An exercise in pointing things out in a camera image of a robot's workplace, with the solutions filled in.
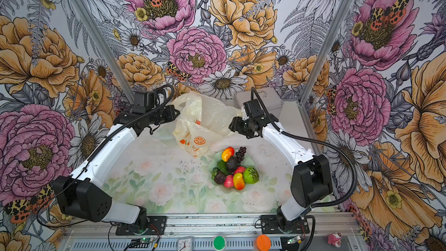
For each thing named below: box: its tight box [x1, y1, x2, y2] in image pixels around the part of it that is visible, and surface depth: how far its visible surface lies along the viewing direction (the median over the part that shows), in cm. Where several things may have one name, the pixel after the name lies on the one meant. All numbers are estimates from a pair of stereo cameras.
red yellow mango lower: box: [232, 172, 246, 190], surface depth 80 cm
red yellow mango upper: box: [221, 146, 236, 163], surface depth 89 cm
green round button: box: [213, 235, 225, 250], surface depth 64 cm
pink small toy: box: [327, 232, 343, 248], surface depth 69 cm
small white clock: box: [176, 237, 193, 251], surface depth 70 cm
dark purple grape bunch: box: [235, 146, 247, 163], surface depth 91 cm
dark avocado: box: [226, 156, 241, 174], surface depth 84 cm
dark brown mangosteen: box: [213, 169, 227, 185], surface depth 81 cm
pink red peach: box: [223, 174, 235, 188], surface depth 83 cm
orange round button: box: [256, 234, 272, 251], surface depth 64 cm
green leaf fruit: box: [216, 159, 230, 175], surface depth 87 cm
